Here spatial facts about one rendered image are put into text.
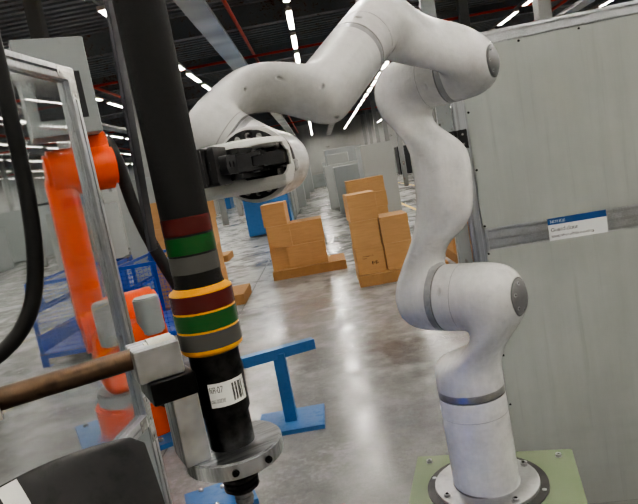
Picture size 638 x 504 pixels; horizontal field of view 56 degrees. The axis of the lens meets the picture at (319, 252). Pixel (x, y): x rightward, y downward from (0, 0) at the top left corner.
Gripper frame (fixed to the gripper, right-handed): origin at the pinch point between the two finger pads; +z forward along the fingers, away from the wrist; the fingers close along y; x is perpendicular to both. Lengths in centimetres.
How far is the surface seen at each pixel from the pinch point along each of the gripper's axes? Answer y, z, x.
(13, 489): 20.2, 6.7, -23.0
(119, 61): 1.7, 10.5, 7.4
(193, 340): 0.2, 12.2, -11.2
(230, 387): -1.4, 11.5, -15.0
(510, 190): -56, -169, -22
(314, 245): 120, -900, -123
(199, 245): -1.3, 11.4, -5.2
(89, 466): 15.7, 2.7, -23.7
